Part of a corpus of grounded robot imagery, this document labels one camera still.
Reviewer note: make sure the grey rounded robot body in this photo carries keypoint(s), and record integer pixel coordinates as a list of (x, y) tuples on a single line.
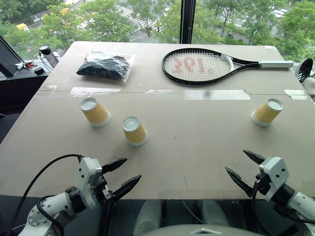
[(206, 231)]

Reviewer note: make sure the yellow paper cup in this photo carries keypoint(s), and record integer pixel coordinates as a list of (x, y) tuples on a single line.
[(267, 113), (95, 113), (135, 134)]

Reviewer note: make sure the clear bag with dark contents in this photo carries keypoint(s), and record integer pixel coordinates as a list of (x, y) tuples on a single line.
[(105, 66)]

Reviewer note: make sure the clear tape strip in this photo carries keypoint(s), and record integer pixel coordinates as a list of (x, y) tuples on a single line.
[(158, 91), (94, 91), (216, 95), (295, 94)]

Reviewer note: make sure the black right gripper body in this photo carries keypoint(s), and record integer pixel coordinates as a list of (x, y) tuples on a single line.
[(262, 183)]

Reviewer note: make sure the black shoe with white stripes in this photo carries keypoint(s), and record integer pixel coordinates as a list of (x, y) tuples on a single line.
[(304, 70)]

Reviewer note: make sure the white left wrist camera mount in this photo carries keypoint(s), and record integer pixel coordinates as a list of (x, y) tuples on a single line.
[(89, 172)]

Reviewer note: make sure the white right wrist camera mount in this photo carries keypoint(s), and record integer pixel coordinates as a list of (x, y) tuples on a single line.
[(276, 172)]

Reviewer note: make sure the grey trouser leg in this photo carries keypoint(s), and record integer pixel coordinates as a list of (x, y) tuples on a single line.
[(309, 87)]

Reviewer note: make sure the black window frame post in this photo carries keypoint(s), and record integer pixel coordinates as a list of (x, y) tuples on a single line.
[(188, 19)]

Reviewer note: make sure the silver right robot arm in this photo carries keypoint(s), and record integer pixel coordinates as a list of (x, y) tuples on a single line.
[(303, 202)]

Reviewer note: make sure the black white tennis racket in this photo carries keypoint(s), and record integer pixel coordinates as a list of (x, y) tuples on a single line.
[(197, 66)]

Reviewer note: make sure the black round cap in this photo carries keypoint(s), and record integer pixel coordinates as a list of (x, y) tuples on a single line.
[(45, 50)]

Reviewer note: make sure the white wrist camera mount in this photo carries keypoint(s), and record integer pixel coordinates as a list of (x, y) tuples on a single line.
[(276, 172), (89, 172)]

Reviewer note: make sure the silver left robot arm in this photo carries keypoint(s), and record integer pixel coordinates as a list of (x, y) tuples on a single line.
[(54, 204)]

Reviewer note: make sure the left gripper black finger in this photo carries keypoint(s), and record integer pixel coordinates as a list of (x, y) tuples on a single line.
[(128, 185), (115, 164)]

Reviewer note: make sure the small red object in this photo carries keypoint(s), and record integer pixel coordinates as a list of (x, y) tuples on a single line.
[(30, 65)]

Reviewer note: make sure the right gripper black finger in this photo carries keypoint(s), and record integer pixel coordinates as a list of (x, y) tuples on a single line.
[(240, 181), (254, 156)]

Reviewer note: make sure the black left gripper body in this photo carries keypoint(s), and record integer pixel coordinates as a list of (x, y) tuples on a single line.
[(103, 189)]

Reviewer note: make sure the black side table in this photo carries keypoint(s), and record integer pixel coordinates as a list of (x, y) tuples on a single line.
[(19, 88)]

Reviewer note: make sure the black slanted panel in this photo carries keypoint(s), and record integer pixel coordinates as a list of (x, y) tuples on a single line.
[(8, 57)]

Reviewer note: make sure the small white object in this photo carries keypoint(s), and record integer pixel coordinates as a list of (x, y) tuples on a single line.
[(19, 65)]

